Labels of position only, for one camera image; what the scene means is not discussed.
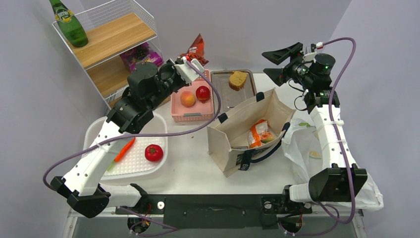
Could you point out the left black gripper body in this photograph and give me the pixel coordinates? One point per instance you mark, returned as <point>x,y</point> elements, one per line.
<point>170,79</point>

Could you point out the purple snack packet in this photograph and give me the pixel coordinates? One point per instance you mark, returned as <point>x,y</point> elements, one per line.
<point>140,54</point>

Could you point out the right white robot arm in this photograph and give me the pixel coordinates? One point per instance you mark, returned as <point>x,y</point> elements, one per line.
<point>339,179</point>

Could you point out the beige canvas tote bag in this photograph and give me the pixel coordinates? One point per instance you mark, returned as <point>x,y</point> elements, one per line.
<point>228,134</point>

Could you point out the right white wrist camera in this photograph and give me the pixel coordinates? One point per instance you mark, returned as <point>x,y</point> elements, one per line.
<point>311,51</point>

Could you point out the stainless steel tray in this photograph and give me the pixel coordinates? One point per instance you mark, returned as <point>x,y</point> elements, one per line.
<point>229,97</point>

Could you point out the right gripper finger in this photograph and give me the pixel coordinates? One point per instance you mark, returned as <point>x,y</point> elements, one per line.
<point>279,56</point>
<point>277,75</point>

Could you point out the green glass bottle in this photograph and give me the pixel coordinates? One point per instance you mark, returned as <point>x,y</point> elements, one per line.
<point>69,25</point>

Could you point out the red chips bag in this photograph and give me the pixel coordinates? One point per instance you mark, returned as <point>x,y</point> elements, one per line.
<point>196,51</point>

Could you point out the white plastic grocery bag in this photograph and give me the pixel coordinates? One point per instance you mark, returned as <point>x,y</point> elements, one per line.
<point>302,147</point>

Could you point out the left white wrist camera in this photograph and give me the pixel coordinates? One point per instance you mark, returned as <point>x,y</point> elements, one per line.
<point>188,69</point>

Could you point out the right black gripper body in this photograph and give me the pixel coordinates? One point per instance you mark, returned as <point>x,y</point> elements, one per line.
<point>298,71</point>

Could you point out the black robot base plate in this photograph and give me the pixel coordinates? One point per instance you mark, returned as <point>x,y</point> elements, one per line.
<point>218,211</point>

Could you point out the red pomegranate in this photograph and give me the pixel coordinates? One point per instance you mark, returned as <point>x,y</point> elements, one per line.
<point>203,94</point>

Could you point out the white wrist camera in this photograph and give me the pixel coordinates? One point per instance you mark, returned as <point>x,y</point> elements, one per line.
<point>188,69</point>
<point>311,51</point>

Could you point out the red chili pepper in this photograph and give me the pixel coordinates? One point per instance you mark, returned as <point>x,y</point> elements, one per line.
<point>122,153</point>

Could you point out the orange snack packet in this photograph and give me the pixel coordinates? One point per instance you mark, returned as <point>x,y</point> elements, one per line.
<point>259,134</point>

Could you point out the brown bread slice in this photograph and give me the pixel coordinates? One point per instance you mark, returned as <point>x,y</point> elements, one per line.
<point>237,80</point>

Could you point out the white plastic basin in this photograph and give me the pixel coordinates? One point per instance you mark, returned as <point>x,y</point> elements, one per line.
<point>134,164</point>

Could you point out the orange peach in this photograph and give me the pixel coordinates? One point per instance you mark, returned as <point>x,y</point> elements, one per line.
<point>187,99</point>

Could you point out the red tomato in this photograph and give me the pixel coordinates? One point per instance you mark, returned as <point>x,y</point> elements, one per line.
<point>154,153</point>

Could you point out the white wire wooden shelf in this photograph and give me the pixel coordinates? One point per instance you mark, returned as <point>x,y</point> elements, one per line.
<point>112,28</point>

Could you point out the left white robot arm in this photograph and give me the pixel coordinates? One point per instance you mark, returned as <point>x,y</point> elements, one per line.
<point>148,86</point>

